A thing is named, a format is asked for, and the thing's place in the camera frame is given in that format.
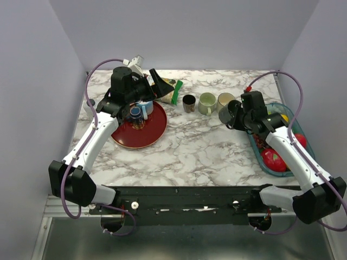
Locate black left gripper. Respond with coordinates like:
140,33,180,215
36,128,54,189
125,68,174,104

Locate dark grey mug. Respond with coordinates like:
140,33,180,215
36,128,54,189
219,100,241,126

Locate light blue white mug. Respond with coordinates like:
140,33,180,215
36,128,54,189
136,101,153,120

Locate cream mug with black rim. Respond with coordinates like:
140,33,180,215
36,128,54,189
216,93,235,112

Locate brown striped mug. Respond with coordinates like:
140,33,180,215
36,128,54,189
182,94,196,113

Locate light green mug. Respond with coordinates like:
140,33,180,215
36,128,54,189
198,93,216,116

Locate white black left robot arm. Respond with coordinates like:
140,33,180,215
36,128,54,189
48,67,174,214

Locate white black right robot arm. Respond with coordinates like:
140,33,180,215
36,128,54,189
219,91,346,224

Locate dark blue mug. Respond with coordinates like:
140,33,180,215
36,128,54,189
130,106,145,129

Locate green chips bag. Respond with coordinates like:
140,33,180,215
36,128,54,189
156,78,183,106

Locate dark toy grapes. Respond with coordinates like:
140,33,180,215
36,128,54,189
253,134,268,149

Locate yellow toy lemon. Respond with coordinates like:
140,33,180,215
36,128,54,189
281,114,289,122

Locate teal transparent fruit container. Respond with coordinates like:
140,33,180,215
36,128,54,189
248,102,315,177

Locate red toy dragon fruit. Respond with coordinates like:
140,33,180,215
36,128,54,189
261,148,287,172

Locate red toy apple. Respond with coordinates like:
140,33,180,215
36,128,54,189
294,133,307,148

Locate red round tray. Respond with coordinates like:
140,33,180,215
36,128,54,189
111,101,168,149

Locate white bottle grey cap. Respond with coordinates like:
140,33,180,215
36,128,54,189
83,99,95,118

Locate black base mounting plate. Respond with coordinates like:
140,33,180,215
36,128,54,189
88,185,282,227

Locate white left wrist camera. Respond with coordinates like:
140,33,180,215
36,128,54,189
127,55,144,76

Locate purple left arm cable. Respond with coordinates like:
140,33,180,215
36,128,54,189
60,58,130,219

